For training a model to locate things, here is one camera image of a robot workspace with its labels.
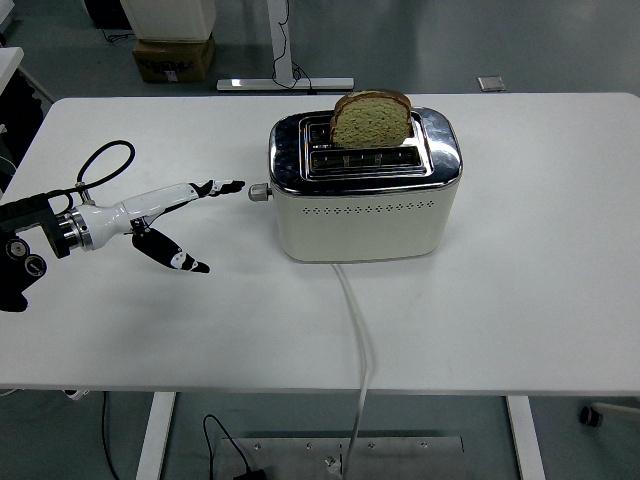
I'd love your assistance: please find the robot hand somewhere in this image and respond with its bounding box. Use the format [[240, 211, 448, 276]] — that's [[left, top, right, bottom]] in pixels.
[[82, 178, 247, 275]]

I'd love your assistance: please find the cream and chrome toaster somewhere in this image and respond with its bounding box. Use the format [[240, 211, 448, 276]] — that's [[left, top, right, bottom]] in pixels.
[[268, 106, 464, 263]]

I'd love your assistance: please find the brown cardboard box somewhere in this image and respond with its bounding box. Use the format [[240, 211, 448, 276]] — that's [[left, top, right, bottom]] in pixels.
[[132, 33, 217, 84]]

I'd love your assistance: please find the white plastic bin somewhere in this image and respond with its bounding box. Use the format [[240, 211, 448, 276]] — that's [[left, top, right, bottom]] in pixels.
[[119, 0, 218, 43]]

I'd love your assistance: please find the white side table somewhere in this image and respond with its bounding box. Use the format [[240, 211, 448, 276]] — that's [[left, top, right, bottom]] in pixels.
[[0, 47, 26, 95]]

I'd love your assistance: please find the black box on floor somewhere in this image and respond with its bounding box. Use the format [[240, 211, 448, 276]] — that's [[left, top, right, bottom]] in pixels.
[[82, 0, 133, 31]]

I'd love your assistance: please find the white desk leg stand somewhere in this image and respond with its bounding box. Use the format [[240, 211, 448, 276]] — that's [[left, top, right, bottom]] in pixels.
[[216, 0, 356, 93]]

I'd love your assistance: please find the white table leg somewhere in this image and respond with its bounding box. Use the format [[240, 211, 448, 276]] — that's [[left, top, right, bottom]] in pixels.
[[505, 395, 547, 480], [135, 391, 177, 480]]

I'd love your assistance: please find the brown bread slice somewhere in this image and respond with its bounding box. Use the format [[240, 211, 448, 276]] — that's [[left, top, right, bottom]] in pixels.
[[328, 89, 415, 150]]

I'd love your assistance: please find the grey metal plate with screws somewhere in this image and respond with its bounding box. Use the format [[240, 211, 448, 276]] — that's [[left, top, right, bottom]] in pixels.
[[219, 435, 466, 480]]

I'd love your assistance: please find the chair leg with black caster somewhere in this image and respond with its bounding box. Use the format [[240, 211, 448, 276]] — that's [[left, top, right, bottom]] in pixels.
[[579, 401, 640, 429]]

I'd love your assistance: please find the thin black cable on stand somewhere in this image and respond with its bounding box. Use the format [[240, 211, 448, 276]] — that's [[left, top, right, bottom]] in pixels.
[[272, 0, 319, 95]]

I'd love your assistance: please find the thin black hanging cable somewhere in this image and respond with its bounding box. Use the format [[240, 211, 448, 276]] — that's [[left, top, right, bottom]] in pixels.
[[101, 391, 122, 480]]

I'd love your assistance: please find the black cable with adapter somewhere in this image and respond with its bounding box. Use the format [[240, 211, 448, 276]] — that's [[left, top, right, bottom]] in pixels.
[[202, 413, 269, 480]]

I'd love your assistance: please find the white power cord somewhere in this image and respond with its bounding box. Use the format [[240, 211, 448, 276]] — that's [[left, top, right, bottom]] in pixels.
[[331, 263, 374, 472]]

